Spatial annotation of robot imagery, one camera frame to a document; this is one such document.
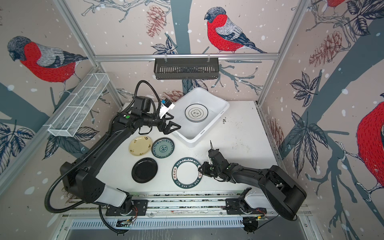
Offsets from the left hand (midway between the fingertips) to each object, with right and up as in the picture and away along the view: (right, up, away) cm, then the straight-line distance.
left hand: (175, 121), depth 73 cm
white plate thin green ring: (+11, +5, +41) cm, 42 cm away
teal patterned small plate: (-11, -18, +22) cm, 31 cm away
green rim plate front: (+5, -31, +11) cm, 33 cm away
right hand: (+12, -30, +12) cm, 34 cm away
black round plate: (-20, -29, +13) cm, 37 cm away
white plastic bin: (+6, -9, +32) cm, 34 cm away
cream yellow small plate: (-25, -16, +19) cm, 35 cm away
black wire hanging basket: (+3, +37, +34) cm, 51 cm away
